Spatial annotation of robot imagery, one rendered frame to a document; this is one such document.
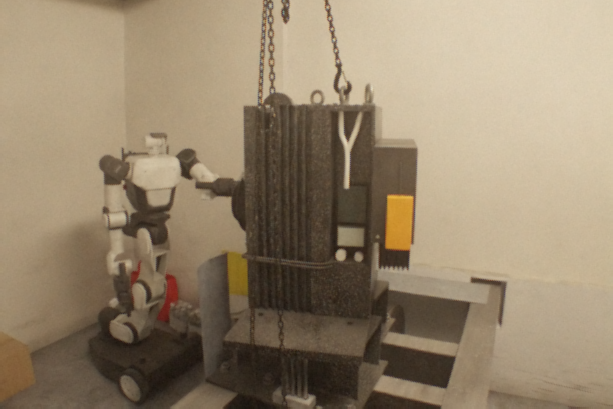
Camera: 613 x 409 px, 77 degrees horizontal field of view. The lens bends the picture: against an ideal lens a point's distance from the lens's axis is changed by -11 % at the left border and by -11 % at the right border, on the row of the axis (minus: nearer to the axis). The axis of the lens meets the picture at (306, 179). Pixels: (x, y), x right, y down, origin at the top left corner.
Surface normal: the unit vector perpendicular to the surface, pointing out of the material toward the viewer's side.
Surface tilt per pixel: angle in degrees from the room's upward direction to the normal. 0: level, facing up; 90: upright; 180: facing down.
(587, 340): 90
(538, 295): 90
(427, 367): 90
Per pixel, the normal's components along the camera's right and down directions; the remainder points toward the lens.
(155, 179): 0.67, 0.17
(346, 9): -0.44, 0.14
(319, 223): -0.22, 0.14
